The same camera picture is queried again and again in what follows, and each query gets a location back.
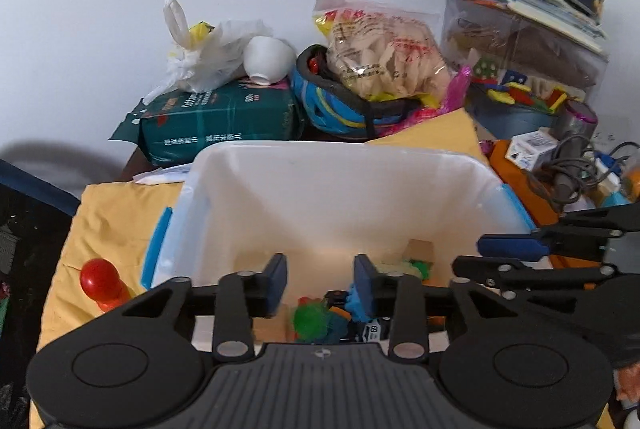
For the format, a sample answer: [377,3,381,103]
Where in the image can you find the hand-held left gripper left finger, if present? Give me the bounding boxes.
[120,253,290,358]

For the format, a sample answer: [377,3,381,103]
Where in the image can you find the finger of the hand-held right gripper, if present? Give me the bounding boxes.
[452,256,640,304]
[477,204,640,261]

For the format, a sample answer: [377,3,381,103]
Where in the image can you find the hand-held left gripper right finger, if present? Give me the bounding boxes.
[352,253,507,359]

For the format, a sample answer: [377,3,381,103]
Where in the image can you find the white plastic storage bin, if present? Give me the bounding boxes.
[141,140,540,352]

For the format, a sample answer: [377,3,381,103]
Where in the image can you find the person's right hand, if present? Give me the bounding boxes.
[616,361,640,412]

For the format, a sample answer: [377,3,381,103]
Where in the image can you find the blue plastic toy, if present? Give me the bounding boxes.
[342,281,366,322]

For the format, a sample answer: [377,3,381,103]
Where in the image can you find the yellow green fuzzy toy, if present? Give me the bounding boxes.
[375,259,434,281]

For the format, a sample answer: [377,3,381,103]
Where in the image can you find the black white toy car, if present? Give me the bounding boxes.
[350,318,392,344]

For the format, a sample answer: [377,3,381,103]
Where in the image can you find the orange cloth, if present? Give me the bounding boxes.
[487,138,603,271]

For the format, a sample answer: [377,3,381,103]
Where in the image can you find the wooden block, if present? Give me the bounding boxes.
[400,239,436,271]

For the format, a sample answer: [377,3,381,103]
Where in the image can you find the small white box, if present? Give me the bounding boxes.
[504,129,559,171]

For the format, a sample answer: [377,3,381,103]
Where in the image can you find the grey hair dryer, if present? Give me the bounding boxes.
[527,100,599,212]

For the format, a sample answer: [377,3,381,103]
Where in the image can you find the white power strip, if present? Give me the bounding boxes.
[592,148,632,197]

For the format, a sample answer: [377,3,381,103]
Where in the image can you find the tub of coloured blocks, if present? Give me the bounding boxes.
[466,53,572,141]

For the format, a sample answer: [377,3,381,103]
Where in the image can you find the white paper sheet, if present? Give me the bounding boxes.
[131,163,195,186]

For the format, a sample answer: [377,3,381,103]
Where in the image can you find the pink fringed toy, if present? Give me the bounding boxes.
[424,66,474,126]

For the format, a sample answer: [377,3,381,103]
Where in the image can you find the dark green packet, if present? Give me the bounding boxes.
[109,78,307,168]

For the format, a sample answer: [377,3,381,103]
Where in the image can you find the yellow cloth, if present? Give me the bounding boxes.
[29,108,501,429]

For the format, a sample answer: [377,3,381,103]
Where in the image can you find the red ball toy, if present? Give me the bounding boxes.
[80,258,135,313]

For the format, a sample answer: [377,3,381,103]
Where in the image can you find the blue helmet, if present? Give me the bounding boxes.
[291,44,451,141]

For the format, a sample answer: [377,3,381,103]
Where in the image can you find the clear plastic box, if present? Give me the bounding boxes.
[442,0,609,106]

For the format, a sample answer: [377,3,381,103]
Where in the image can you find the white ceramic bowl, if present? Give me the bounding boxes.
[243,35,297,88]

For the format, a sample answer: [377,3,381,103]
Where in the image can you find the clear bag of snacks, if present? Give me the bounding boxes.
[312,0,452,106]

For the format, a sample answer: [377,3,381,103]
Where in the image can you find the white plastic bag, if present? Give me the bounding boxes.
[142,0,274,106]

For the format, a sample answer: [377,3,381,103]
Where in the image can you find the stack of books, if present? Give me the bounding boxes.
[445,0,609,56]

